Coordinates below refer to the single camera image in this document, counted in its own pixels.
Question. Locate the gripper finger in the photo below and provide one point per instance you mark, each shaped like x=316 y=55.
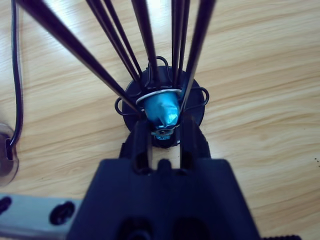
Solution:
x=188 y=150
x=142 y=150

